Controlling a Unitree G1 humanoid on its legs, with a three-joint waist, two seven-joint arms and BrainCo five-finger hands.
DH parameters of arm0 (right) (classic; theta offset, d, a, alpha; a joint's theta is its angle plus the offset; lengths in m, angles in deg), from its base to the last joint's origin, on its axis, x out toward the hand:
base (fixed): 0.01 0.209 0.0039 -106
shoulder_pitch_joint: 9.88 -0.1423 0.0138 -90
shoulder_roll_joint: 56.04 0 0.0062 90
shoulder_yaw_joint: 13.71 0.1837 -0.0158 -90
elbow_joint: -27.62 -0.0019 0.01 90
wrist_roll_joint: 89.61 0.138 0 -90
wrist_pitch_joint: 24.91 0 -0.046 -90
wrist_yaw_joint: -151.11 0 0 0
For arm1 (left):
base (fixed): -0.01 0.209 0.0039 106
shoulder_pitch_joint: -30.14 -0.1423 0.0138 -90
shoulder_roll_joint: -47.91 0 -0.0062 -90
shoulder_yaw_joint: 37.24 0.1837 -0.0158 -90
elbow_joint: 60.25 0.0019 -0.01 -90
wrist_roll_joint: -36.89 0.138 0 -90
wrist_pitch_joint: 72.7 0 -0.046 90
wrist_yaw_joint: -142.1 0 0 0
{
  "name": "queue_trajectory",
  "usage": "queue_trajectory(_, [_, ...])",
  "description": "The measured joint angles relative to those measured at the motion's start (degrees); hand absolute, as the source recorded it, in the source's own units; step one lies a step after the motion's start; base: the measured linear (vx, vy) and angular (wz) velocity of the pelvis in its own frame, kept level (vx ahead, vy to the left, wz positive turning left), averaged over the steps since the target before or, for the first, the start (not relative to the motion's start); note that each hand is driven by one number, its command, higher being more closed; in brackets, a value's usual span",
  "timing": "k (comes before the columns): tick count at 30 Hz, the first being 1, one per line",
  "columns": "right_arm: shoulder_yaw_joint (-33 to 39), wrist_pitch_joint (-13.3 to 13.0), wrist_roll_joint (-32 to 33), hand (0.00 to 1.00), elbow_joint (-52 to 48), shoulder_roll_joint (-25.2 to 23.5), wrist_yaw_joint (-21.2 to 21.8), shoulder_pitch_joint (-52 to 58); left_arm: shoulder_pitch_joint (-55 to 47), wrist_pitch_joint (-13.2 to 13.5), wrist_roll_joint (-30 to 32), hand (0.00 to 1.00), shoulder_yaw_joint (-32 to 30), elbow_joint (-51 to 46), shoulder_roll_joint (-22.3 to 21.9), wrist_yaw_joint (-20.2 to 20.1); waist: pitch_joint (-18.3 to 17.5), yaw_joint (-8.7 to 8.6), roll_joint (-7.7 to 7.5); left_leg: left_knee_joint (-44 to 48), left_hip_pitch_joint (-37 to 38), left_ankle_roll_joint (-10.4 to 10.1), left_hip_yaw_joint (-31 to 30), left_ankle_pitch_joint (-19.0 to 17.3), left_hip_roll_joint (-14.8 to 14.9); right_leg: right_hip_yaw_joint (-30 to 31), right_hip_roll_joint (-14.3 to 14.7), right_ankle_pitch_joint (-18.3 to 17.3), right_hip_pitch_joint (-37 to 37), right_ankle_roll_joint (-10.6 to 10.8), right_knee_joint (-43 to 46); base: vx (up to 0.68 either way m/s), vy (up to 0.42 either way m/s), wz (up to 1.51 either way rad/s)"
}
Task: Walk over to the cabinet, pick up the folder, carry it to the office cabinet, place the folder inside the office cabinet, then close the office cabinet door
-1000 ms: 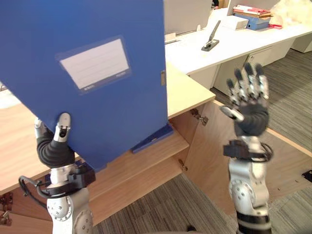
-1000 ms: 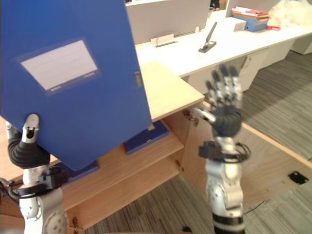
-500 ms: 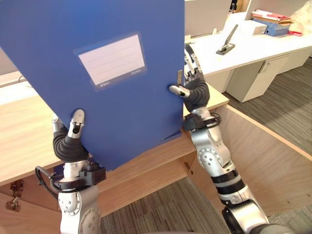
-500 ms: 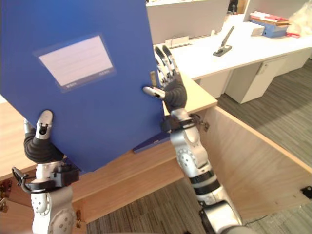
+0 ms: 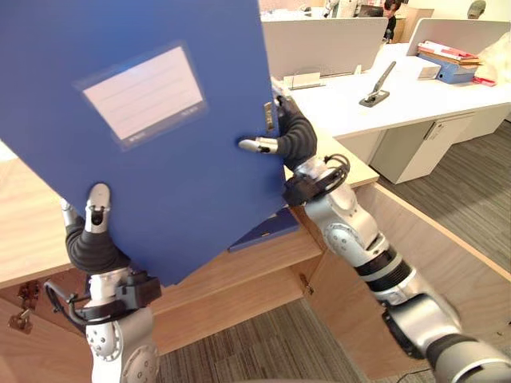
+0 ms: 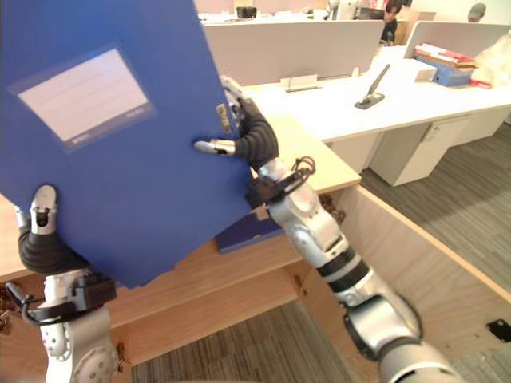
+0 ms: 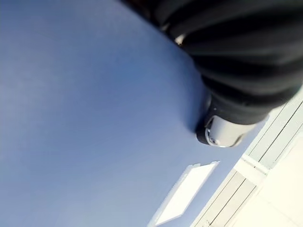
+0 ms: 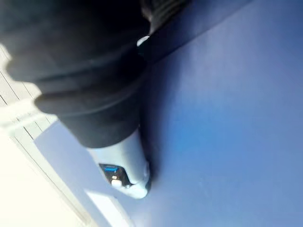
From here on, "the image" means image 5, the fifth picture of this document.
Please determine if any white office desk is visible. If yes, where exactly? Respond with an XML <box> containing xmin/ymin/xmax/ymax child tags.
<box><xmin>275</xmin><ymin>41</ymin><xmax>511</xmax><ymax>140</ymax></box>

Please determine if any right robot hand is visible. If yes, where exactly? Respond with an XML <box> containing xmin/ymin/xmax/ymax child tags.
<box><xmin>238</xmin><ymin>85</ymin><xmax>319</xmax><ymax>172</ymax></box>

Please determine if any rounded grey desk partition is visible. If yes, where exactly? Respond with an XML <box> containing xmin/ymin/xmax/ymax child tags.
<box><xmin>406</xmin><ymin>18</ymin><xmax>511</xmax><ymax>57</ymax></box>

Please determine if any person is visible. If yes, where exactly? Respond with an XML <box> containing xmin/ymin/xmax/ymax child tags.
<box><xmin>382</xmin><ymin>0</ymin><xmax>403</xmax><ymax>44</ymax></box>
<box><xmin>466</xmin><ymin>0</ymin><xmax>488</xmax><ymax>20</ymax></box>

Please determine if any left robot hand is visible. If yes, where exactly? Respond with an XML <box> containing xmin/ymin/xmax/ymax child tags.
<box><xmin>59</xmin><ymin>183</ymin><xmax>133</xmax><ymax>276</ymax></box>

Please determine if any white desk pedestal cabinet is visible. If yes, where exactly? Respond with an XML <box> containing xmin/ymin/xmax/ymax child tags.
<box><xmin>368</xmin><ymin>114</ymin><xmax>477</xmax><ymax>185</ymax></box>

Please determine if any clear acrylic sign holder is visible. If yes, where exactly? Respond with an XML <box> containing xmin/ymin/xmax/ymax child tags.
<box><xmin>283</xmin><ymin>71</ymin><xmax>326</xmax><ymax>90</ymax></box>

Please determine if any wooden cabinet door with hinges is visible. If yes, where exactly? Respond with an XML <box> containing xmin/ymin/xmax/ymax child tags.
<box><xmin>0</xmin><ymin>297</ymin><xmax>95</xmax><ymax>383</ymax></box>

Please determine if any wooden office cabinet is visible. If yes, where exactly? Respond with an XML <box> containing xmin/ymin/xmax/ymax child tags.
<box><xmin>0</xmin><ymin>123</ymin><xmax>381</xmax><ymax>360</ymax></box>

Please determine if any wide wooden cabinet door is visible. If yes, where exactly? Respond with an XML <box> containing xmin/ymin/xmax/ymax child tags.
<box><xmin>290</xmin><ymin>182</ymin><xmax>511</xmax><ymax>380</ymax></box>

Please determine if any wide grey desk partition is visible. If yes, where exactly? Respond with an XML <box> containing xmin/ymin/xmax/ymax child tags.
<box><xmin>261</xmin><ymin>17</ymin><xmax>389</xmax><ymax>80</ymax></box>

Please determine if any white plastic bag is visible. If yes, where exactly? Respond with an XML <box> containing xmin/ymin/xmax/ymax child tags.
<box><xmin>473</xmin><ymin>33</ymin><xmax>511</xmax><ymax>81</ymax></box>

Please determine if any stack of red paper folders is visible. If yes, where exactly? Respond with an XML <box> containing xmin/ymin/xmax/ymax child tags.
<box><xmin>416</xmin><ymin>39</ymin><xmax>485</xmax><ymax>65</ymax></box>

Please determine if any large blue file folder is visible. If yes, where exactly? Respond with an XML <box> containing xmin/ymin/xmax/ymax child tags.
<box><xmin>0</xmin><ymin>0</ymin><xmax>287</xmax><ymax>288</ymax></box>

